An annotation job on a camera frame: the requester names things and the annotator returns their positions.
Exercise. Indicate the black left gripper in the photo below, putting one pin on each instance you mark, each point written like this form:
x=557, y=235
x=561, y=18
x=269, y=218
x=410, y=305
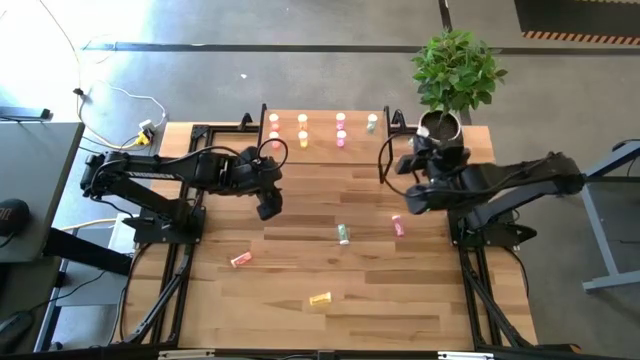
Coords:
x=250, y=175

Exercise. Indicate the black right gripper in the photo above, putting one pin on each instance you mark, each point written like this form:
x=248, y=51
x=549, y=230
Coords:
x=440, y=165

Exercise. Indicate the green pill bottle white cap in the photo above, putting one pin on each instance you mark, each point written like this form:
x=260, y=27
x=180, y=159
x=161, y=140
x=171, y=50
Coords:
x=372, y=123
x=343, y=234
x=423, y=132

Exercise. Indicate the red pill bottle white cap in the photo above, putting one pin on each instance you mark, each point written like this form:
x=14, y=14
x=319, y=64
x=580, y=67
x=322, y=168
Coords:
x=242, y=258
x=274, y=122
x=275, y=141

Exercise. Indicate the yellow pill bottle white cap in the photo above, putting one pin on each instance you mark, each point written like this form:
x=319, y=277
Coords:
x=303, y=140
x=320, y=299

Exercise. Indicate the pink pill bottle white cap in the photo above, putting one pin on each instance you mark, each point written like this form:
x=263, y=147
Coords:
x=340, y=121
x=398, y=225
x=341, y=139

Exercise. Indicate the bottles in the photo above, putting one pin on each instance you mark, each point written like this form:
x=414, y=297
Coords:
x=302, y=122

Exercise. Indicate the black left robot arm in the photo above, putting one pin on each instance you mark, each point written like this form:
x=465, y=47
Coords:
x=165, y=167

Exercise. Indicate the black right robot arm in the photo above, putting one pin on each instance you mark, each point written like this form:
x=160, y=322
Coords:
x=525, y=175

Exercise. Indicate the black table clamp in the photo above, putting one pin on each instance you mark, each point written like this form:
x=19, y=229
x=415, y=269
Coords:
x=201, y=132

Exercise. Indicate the green plant in white pot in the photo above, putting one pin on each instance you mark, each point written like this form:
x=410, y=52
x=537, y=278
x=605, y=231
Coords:
x=457, y=70

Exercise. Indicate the yellow plug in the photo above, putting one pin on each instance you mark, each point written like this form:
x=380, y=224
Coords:
x=144, y=138

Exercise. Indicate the white power adapter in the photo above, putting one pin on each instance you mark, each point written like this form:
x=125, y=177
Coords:
x=147, y=125

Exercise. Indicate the white box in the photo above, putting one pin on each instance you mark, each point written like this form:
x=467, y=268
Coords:
x=122, y=235

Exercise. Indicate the black desk support beam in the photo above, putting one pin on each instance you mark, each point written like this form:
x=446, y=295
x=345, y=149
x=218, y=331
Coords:
x=85, y=252

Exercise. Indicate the small black plug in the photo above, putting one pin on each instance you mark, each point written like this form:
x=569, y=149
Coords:
x=78, y=92

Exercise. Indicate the grey floor plate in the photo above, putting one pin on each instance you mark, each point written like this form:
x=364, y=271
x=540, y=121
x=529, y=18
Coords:
x=95, y=290

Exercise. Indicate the black mat with hazard stripes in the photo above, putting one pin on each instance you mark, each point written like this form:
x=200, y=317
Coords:
x=575, y=15

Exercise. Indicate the grey desk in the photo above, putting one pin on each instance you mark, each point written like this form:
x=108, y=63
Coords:
x=35, y=165

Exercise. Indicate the black flat panel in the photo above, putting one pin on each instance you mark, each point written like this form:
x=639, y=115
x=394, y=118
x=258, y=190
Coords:
x=25, y=114

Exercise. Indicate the black cap with orange print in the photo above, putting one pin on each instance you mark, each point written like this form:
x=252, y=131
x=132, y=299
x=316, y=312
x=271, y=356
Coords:
x=12, y=220

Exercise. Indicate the black rounded device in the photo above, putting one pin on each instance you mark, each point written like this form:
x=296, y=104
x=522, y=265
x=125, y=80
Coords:
x=14, y=327

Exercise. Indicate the wooden shelf black metal frame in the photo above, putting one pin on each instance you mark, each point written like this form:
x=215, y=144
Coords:
x=325, y=155

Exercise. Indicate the blue-grey metal desk frame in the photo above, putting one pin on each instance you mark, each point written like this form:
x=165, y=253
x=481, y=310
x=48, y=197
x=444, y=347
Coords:
x=600, y=235

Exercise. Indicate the silver metal bracket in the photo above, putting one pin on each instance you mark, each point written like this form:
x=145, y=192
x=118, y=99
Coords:
x=187, y=355
x=465, y=356

